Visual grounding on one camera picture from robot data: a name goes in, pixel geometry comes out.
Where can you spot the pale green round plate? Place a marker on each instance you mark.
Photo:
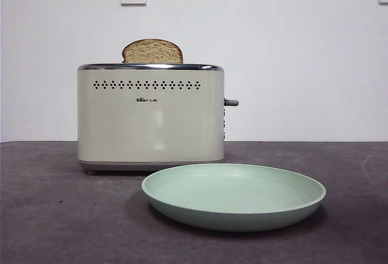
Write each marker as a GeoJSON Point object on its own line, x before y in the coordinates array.
{"type": "Point", "coordinates": [233, 215]}

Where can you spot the cream two-slot toaster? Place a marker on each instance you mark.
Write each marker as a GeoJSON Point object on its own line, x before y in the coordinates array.
{"type": "Point", "coordinates": [151, 124]}

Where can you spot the large toast bread slice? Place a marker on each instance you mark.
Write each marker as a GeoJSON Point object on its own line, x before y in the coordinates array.
{"type": "Point", "coordinates": [151, 53]}

